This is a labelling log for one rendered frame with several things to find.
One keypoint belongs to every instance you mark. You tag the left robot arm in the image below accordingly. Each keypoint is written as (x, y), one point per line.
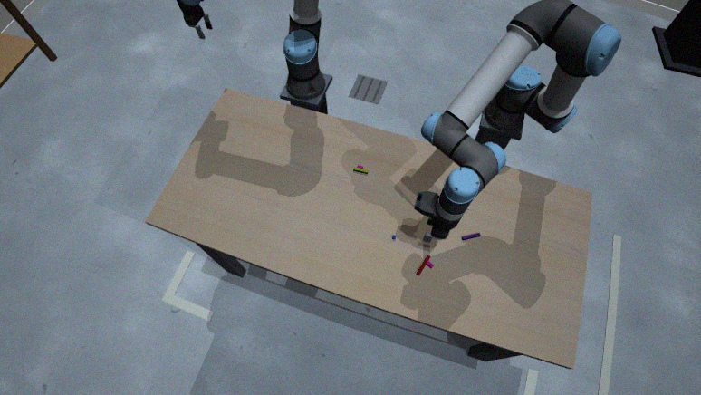
(582, 42)

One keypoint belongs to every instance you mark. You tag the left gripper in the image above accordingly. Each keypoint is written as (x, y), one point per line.
(427, 204)

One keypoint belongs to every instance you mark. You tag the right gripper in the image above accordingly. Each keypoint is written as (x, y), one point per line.
(192, 16)

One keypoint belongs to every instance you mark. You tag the dark red rod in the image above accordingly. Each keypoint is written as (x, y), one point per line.
(423, 265)

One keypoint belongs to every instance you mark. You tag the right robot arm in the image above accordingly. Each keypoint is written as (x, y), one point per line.
(301, 51)

